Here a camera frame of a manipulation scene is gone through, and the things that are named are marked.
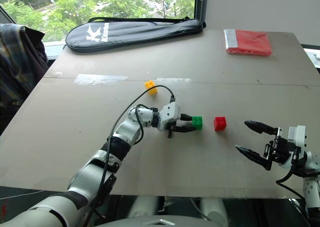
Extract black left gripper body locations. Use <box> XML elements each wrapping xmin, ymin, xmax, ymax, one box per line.
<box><xmin>166</xmin><ymin>119</ymin><xmax>183</xmax><ymax>140</ymax></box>

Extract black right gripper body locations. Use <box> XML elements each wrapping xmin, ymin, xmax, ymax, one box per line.
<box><xmin>261</xmin><ymin>127</ymin><xmax>295</xmax><ymax>164</ymax></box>

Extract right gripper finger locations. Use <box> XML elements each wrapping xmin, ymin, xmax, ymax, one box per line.
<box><xmin>235</xmin><ymin>144</ymin><xmax>274</xmax><ymax>172</ymax></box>
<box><xmin>243</xmin><ymin>120</ymin><xmax>279</xmax><ymax>136</ymax></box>

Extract green toy brick cube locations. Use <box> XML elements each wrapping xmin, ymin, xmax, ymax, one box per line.
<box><xmin>191</xmin><ymin>115</ymin><xmax>204</xmax><ymax>131</ymax></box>

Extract red toy brick cube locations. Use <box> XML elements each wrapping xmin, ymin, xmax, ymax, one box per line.
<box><xmin>213</xmin><ymin>115</ymin><xmax>228</xmax><ymax>132</ymax></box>

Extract narrow clear tape strip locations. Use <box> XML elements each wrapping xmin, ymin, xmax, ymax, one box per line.
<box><xmin>155</xmin><ymin>77</ymin><xmax>192</xmax><ymax>84</ymax></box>

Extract yellow toy brick cube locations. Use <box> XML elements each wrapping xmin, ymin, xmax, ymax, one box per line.
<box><xmin>144</xmin><ymin>79</ymin><xmax>159</xmax><ymax>96</ymax></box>

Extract white rounded robot leg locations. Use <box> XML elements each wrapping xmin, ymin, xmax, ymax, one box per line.
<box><xmin>126</xmin><ymin>196</ymin><xmax>162</xmax><ymax>219</ymax></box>
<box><xmin>199</xmin><ymin>198</ymin><xmax>230</xmax><ymax>227</ymax></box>

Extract red packet in plastic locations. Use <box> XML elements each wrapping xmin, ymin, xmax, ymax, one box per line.
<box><xmin>223</xmin><ymin>28</ymin><xmax>274</xmax><ymax>57</ymax></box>

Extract wide clear tape strip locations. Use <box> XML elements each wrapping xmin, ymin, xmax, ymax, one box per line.
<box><xmin>73</xmin><ymin>73</ymin><xmax>129</xmax><ymax>86</ymax></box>

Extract white flat object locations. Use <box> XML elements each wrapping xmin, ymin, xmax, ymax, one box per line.
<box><xmin>309</xmin><ymin>50</ymin><xmax>320</xmax><ymax>69</ymax></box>

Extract silver robot torso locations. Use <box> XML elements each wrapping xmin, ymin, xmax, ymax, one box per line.
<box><xmin>95</xmin><ymin>217</ymin><xmax>222</xmax><ymax>227</ymax></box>

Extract black racket bag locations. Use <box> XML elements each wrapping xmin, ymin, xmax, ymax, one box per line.
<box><xmin>62</xmin><ymin>16</ymin><xmax>207</xmax><ymax>54</ymax></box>

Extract dark plaid jacket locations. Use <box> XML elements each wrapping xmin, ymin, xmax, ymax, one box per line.
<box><xmin>0</xmin><ymin>23</ymin><xmax>50</xmax><ymax>136</ymax></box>

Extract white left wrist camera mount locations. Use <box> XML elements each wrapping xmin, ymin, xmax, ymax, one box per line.
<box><xmin>156</xmin><ymin>102</ymin><xmax>181</xmax><ymax>132</ymax></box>

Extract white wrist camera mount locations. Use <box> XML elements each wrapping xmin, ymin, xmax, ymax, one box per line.
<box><xmin>156</xmin><ymin>102</ymin><xmax>181</xmax><ymax>132</ymax></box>
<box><xmin>286</xmin><ymin>125</ymin><xmax>308</xmax><ymax>168</ymax></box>

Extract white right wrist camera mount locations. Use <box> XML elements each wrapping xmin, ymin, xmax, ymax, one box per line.
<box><xmin>286</xmin><ymin>125</ymin><xmax>308</xmax><ymax>168</ymax></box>

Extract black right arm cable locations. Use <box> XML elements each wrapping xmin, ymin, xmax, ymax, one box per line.
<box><xmin>275</xmin><ymin>159</ymin><xmax>309</xmax><ymax>202</ymax></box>

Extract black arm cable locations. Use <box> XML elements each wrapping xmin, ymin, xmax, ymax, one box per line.
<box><xmin>81</xmin><ymin>84</ymin><xmax>176</xmax><ymax>227</ymax></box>
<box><xmin>275</xmin><ymin>159</ymin><xmax>309</xmax><ymax>202</ymax></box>

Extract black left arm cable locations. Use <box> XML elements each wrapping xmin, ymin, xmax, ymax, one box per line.
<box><xmin>81</xmin><ymin>84</ymin><xmax>176</xmax><ymax>227</ymax></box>

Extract black window frame post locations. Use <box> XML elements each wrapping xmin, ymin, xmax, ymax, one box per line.
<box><xmin>194</xmin><ymin>0</ymin><xmax>209</xmax><ymax>29</ymax></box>

